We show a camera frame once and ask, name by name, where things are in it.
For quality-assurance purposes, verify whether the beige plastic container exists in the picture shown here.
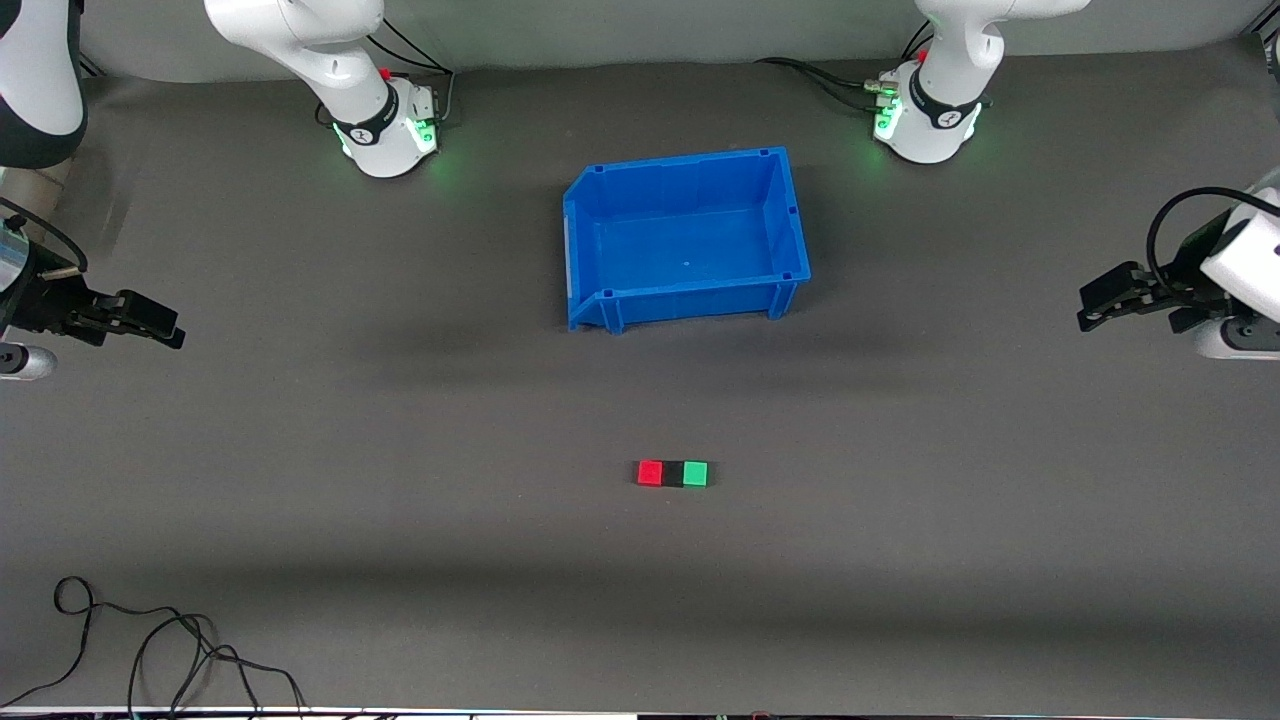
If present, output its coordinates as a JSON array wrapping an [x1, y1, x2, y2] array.
[[0, 160, 79, 216]]

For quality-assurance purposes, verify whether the thin black loose cable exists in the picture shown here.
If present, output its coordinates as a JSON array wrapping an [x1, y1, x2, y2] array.
[[0, 576, 309, 720]]

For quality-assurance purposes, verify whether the blue plastic storage bin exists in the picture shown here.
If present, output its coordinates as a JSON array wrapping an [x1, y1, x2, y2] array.
[[562, 147, 812, 334]]

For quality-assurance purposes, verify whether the dark grey table mat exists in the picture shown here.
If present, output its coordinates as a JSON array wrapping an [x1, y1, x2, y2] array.
[[0, 35, 1280, 716]]

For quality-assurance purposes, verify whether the black right base cable bundle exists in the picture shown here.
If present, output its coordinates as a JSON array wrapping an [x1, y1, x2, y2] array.
[[315, 10, 458, 129]]

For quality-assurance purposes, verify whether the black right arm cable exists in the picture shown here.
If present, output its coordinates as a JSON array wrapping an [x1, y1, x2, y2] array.
[[0, 197, 89, 279]]

